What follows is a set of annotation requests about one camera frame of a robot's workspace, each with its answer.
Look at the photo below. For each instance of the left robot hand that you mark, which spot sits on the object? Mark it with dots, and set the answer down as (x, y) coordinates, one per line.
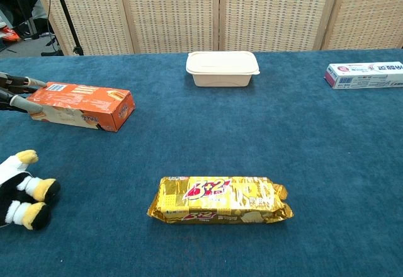
(22, 101)

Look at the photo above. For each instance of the orange cardboard snack box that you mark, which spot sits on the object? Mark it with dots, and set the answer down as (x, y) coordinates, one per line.
(82, 107)

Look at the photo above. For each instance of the white toothpaste box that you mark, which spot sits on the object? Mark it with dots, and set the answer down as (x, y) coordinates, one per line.
(365, 75)

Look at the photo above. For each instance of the orange item on floor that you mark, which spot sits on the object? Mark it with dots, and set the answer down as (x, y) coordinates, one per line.
(9, 34)

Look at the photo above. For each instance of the penguin plush toy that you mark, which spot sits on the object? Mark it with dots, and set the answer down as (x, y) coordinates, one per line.
(22, 195)

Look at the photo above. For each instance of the black tripod stand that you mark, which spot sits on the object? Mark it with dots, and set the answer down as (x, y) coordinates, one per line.
(65, 6)

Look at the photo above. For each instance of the wicker folding screen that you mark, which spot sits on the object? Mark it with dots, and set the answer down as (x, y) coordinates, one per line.
(170, 12)

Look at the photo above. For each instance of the blue felt table cover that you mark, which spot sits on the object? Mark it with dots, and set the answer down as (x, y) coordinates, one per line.
(201, 144)

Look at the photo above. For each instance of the cream lidded food container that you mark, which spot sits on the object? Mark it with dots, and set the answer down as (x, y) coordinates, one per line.
(220, 69)

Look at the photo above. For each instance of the gold cracker packet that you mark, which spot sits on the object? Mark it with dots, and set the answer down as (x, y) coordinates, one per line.
(220, 201)

